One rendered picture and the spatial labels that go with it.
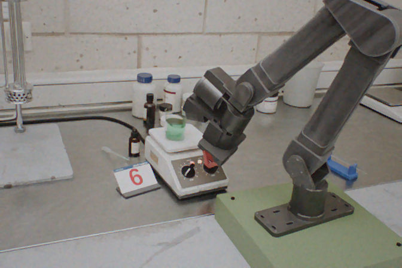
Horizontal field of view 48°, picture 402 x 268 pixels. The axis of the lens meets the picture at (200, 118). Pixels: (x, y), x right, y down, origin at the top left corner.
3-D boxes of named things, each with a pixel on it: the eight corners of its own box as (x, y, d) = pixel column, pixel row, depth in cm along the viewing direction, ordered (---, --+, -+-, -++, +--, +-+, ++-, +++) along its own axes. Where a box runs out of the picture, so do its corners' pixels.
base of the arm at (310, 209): (256, 180, 82) (280, 200, 77) (337, 161, 92) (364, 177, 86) (252, 216, 86) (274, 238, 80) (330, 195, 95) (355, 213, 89)
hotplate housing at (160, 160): (229, 189, 105) (233, 159, 102) (178, 201, 99) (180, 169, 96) (185, 149, 122) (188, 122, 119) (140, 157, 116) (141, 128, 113)
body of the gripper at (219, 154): (195, 146, 95) (206, 125, 90) (221, 122, 102) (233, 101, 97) (219, 166, 94) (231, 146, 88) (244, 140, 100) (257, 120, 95)
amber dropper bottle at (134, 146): (125, 152, 118) (126, 127, 115) (134, 149, 120) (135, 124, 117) (133, 156, 116) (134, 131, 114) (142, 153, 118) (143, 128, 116)
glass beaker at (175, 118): (175, 146, 104) (177, 113, 101) (158, 139, 107) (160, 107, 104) (192, 139, 109) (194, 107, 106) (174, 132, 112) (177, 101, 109)
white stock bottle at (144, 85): (151, 119, 139) (152, 79, 134) (128, 116, 140) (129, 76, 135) (157, 112, 146) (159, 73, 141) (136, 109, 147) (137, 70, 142)
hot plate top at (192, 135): (213, 145, 108) (213, 142, 107) (167, 153, 102) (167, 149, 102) (190, 126, 117) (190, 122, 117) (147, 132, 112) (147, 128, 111)
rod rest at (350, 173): (358, 177, 116) (361, 164, 114) (349, 180, 114) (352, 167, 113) (326, 160, 123) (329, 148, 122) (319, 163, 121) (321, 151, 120)
